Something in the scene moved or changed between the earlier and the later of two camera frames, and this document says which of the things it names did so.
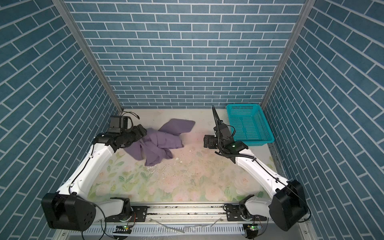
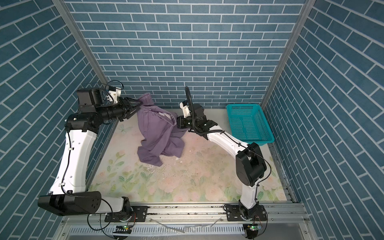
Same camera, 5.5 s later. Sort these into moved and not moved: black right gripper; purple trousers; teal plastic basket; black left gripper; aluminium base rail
Moved: purple trousers; black right gripper; black left gripper
Not moved: aluminium base rail; teal plastic basket
